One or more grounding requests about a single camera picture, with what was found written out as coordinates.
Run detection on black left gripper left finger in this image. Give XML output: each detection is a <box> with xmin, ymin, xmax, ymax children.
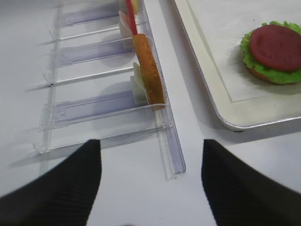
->
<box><xmin>0</xmin><ymin>140</ymin><xmax>102</xmax><ymax>226</ymax></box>

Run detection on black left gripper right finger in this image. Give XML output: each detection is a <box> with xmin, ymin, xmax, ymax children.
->
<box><xmin>201</xmin><ymin>139</ymin><xmax>301</xmax><ymax>226</ymax></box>

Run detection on green lettuce leaf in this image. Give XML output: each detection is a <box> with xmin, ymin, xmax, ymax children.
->
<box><xmin>240</xmin><ymin>21</ymin><xmax>301</xmax><ymax>85</ymax></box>

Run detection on brown bread slice in rack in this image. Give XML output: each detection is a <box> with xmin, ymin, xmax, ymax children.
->
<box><xmin>132</xmin><ymin>34</ymin><xmax>165</xmax><ymax>111</ymax></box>

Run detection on red tomato slice on burger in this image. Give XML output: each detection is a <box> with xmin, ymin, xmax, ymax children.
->
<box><xmin>249</xmin><ymin>25</ymin><xmax>301</xmax><ymax>72</ymax></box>

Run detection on red tomato slice in rack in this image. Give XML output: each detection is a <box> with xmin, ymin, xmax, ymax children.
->
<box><xmin>126</xmin><ymin>0</ymin><xmax>138</xmax><ymax>36</ymax></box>

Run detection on yellow cheese slice in rack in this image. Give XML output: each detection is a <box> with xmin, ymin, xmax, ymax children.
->
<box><xmin>131</xmin><ymin>0</ymin><xmax>140</xmax><ymax>15</ymax></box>

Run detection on clear acrylic slotted rack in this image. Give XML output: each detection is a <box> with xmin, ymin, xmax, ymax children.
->
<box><xmin>32</xmin><ymin>0</ymin><xmax>186</xmax><ymax>179</ymax></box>

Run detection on bottom bun on tray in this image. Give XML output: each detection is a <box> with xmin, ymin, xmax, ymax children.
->
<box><xmin>246</xmin><ymin>65</ymin><xmax>280</xmax><ymax>85</ymax></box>

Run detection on white rectangular tray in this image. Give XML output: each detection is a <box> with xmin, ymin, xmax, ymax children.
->
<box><xmin>175</xmin><ymin>0</ymin><xmax>301</xmax><ymax>131</ymax></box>

